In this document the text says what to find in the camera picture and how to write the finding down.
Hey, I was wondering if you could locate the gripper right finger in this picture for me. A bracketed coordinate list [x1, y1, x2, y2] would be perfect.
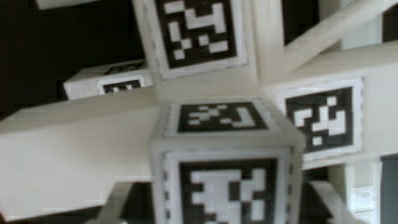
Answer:
[308, 181, 356, 224]

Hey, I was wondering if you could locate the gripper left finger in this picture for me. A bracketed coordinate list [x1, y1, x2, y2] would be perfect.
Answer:
[85, 182, 133, 224]

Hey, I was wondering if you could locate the white nut cube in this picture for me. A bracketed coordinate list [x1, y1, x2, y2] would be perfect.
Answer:
[149, 97, 303, 224]

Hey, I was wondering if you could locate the white chair back frame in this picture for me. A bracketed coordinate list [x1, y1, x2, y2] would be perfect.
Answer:
[0, 0, 398, 220]

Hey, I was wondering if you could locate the white chair leg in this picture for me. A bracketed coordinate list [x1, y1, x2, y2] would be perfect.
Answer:
[63, 59, 152, 100]

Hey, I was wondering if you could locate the white U-shaped fence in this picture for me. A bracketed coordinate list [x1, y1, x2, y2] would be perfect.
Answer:
[328, 158, 381, 224]

